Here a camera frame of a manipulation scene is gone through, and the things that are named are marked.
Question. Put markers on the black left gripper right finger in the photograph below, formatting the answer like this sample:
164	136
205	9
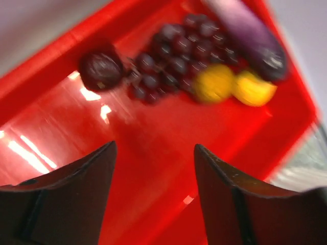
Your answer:
240	209

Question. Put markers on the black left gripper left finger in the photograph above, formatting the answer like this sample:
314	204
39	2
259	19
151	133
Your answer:
65	206

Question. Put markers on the yellow toy lemon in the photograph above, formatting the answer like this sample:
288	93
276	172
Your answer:
214	84
252	90

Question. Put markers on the red plastic tray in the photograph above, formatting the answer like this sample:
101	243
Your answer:
48	120

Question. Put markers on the purple toy eggplant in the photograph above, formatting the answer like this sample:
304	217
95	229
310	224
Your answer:
257	43

